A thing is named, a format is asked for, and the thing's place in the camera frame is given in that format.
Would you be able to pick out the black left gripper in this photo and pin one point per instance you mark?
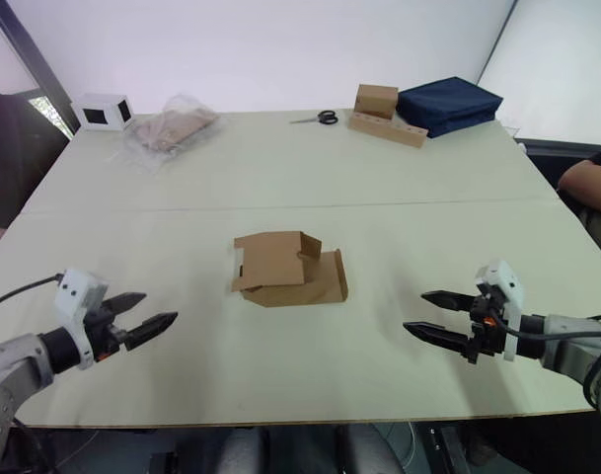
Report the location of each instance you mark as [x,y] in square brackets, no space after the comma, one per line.
[105,333]

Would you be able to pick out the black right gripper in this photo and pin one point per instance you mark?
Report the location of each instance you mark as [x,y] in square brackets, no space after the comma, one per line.
[487,333]

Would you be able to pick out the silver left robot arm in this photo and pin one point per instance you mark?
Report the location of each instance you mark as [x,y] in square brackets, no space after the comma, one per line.
[14,365]

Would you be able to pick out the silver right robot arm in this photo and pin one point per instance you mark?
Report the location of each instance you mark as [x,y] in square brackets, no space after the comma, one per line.
[566,343]

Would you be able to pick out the small open cardboard box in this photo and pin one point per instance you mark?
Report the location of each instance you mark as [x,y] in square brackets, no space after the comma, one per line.
[275,261]

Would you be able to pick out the clear plastic bag with cardboard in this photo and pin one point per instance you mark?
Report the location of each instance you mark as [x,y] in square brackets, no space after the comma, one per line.
[172,128]

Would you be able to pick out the navy blue fabric box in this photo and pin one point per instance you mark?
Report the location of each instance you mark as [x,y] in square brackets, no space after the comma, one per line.
[448,106]

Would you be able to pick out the small closed cardboard box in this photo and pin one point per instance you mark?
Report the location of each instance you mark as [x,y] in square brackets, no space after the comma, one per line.
[376,101]

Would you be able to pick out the white cube with black windows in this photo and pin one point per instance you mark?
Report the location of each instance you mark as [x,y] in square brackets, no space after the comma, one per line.
[100,99]

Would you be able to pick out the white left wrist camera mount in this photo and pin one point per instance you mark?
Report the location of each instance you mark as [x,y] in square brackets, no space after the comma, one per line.
[75,296]

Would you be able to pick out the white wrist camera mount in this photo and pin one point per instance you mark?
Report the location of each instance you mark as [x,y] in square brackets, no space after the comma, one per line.
[75,296]
[502,279]

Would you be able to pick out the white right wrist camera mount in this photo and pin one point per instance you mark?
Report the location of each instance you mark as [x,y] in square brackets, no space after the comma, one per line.
[502,279]

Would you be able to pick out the black window frame post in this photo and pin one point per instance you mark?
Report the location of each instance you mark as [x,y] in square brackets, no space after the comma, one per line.
[38,64]

